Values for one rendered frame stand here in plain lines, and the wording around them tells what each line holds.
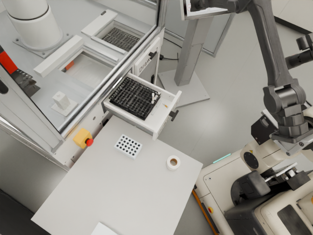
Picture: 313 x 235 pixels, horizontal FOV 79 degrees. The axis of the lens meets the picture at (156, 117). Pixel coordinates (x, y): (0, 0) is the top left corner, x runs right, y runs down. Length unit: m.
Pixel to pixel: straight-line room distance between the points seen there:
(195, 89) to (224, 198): 1.21
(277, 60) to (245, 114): 1.61
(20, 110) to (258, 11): 0.80
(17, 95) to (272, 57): 0.79
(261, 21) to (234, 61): 2.06
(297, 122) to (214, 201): 0.96
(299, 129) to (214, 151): 1.29
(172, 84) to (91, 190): 1.56
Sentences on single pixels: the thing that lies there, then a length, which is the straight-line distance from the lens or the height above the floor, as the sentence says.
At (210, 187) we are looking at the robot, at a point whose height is 0.28.
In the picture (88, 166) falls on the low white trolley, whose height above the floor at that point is 0.76.
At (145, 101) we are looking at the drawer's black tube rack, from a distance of 1.03.
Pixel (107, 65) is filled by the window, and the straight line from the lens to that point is 0.94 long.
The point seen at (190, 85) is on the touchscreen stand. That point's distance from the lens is 2.28.
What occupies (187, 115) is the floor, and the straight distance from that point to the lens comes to 2.09.
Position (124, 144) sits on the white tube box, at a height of 0.80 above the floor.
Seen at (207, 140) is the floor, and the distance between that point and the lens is 2.02.
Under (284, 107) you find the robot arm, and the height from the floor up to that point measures 1.25.
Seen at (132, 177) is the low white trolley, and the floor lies 0.76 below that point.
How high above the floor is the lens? 1.75
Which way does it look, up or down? 61 degrees down
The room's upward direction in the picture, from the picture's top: 10 degrees clockwise
